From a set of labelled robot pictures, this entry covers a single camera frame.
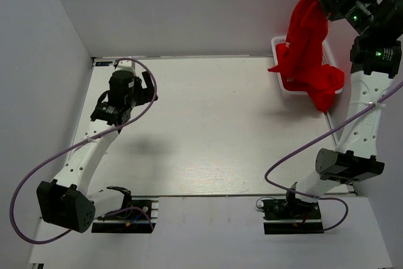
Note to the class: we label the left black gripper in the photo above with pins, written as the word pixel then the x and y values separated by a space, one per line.
pixel 147 94

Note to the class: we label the red t shirt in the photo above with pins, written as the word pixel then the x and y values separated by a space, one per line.
pixel 307 29

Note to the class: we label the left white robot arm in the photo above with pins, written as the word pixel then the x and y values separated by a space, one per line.
pixel 65 201

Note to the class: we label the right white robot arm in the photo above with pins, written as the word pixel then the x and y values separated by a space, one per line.
pixel 375 56

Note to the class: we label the red shirts pile in basket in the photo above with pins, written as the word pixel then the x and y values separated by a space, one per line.
pixel 325 82

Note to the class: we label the blue table label sticker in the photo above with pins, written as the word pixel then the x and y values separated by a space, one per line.
pixel 103 63

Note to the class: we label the white plastic basket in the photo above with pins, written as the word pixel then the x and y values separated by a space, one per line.
pixel 278 61

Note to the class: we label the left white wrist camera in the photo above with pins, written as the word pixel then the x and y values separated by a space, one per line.
pixel 125 65

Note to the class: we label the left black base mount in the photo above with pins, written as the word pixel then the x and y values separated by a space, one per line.
pixel 141 218

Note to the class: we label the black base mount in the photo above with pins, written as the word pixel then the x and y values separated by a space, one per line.
pixel 278 219
pixel 141 218

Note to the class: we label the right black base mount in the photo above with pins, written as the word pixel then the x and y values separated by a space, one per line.
pixel 278 219

